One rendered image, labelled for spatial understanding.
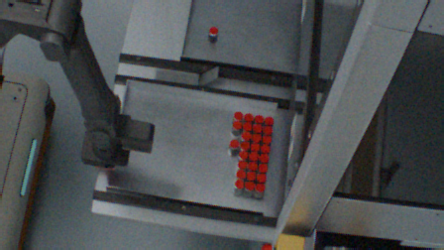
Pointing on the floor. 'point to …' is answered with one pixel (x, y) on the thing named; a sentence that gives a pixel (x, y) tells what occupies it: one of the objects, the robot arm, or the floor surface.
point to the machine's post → (349, 108)
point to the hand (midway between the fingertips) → (107, 165)
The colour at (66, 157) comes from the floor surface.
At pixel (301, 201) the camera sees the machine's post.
